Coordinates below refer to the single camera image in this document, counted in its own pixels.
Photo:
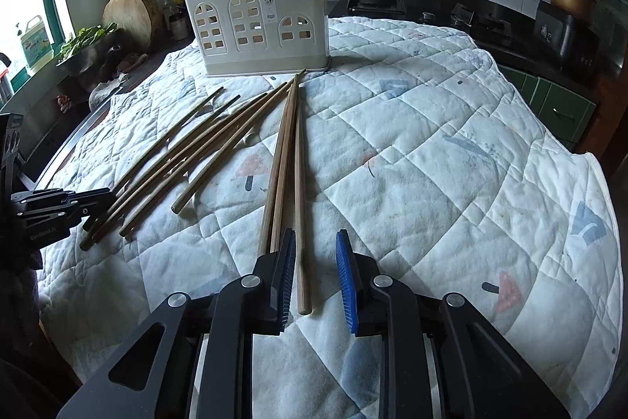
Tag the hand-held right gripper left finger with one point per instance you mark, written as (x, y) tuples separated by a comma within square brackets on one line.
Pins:
[(286, 286)]

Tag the round wooden cutting board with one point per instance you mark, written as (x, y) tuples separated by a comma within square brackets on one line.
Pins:
[(130, 19)]

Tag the white detergent jug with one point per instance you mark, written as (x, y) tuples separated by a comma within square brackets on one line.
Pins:
[(37, 48)]

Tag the green leafy vegetables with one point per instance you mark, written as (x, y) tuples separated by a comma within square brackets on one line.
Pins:
[(83, 37)]

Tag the white plastic utensil holder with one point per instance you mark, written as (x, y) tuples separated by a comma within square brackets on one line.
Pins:
[(221, 65)]

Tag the long wooden chopstick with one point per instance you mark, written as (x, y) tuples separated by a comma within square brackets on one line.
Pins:
[(301, 227)]

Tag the green cabinet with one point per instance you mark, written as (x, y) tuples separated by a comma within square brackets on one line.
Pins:
[(559, 105)]

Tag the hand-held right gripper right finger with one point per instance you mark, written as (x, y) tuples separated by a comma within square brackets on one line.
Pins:
[(346, 286)]

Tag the yellow cap bottle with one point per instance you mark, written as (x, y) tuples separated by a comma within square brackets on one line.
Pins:
[(171, 11)]

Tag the black kitchen appliance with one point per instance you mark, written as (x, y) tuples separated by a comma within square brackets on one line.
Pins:
[(557, 31)]

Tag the black gas stove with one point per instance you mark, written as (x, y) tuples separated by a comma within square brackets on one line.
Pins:
[(375, 2)]

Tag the crumpled rag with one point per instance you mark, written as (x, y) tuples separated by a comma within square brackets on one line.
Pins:
[(133, 61)]

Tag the white quilted blanket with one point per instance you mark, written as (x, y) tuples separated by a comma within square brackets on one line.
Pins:
[(417, 178)]

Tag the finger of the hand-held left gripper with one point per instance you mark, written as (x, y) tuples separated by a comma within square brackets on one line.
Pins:
[(73, 198), (64, 217)]

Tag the metal bowl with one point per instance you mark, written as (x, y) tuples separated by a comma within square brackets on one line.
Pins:
[(81, 65)]

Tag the pile of wooden chopsticks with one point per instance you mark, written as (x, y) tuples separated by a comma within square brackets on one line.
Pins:
[(285, 149)]

